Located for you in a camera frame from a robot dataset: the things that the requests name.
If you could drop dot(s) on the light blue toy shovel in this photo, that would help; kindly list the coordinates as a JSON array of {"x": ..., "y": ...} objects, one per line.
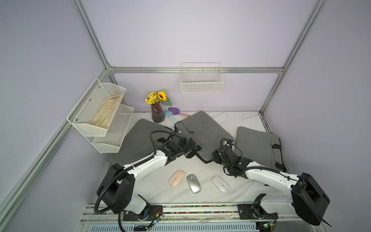
[{"x": 169, "y": 114}]

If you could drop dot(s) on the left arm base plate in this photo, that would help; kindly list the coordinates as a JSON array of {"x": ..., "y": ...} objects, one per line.
[{"x": 149, "y": 214}]

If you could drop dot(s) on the purple toy shovel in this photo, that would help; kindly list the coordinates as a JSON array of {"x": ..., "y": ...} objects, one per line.
[{"x": 176, "y": 111}]

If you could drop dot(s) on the beige cloth in shelf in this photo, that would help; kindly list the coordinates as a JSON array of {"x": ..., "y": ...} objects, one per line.
[{"x": 106, "y": 112}]

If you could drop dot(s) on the yellow artificial sunflowers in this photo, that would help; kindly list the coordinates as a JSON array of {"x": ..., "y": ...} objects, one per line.
[{"x": 158, "y": 97}]

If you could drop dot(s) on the grey laptop bag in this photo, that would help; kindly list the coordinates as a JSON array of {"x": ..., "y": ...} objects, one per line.
[
  {"x": 205, "y": 131},
  {"x": 136, "y": 144},
  {"x": 261, "y": 147}
]

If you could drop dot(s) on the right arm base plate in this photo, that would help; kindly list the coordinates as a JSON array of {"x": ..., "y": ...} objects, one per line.
[{"x": 250, "y": 211}]

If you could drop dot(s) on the white two-tier mesh shelf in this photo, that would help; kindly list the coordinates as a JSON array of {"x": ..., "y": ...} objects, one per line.
[{"x": 104, "y": 140}]

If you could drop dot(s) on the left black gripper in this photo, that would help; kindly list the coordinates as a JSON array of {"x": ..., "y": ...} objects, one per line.
[{"x": 188, "y": 148}]

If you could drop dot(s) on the aluminium frame rails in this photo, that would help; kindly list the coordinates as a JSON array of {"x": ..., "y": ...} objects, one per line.
[{"x": 16, "y": 198}]

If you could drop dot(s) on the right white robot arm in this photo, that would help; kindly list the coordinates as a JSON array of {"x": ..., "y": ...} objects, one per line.
[{"x": 302, "y": 195}]

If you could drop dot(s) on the white computer mouse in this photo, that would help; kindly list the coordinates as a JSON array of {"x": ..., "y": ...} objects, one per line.
[{"x": 221, "y": 184}]

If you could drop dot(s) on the dark glass vase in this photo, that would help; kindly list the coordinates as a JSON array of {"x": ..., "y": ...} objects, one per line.
[{"x": 157, "y": 113}]

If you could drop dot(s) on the silver computer mouse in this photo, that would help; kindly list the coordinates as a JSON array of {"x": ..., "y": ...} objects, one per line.
[{"x": 193, "y": 183}]

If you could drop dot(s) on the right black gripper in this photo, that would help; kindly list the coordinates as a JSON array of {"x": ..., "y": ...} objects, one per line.
[{"x": 216, "y": 156}]

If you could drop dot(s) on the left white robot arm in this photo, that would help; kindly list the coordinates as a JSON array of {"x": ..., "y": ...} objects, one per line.
[{"x": 115, "y": 193}]

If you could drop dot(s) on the pink computer mouse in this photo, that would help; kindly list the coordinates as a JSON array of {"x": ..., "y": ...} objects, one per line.
[{"x": 176, "y": 178}]

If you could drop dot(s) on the white wire wall basket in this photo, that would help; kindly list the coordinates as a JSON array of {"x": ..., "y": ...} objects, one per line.
[{"x": 201, "y": 77}]

